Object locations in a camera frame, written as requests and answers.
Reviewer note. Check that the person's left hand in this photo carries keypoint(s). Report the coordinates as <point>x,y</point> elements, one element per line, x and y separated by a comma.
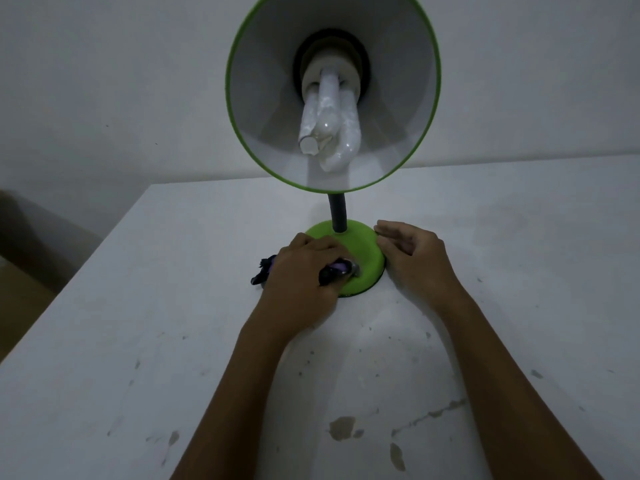
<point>300,284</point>

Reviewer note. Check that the person's right hand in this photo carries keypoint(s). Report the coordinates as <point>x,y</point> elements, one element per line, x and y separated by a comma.
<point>420,264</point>

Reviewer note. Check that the dark grey cloth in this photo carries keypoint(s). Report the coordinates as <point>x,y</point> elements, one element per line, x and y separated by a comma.
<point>340,269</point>

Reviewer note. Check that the green table lamp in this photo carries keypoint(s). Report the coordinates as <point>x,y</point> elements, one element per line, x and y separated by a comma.
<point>365,244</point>

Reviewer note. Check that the person's right forearm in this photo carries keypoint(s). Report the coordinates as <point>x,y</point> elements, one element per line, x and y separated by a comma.
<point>515,394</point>

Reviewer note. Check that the person's left forearm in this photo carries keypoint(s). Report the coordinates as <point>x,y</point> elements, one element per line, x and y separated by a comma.
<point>225,409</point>

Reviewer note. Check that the white fluorescent light bulb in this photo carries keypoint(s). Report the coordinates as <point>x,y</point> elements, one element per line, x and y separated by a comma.
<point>335,124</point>

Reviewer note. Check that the light wooden cabinet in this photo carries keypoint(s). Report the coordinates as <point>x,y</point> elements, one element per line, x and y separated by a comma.
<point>30,274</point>

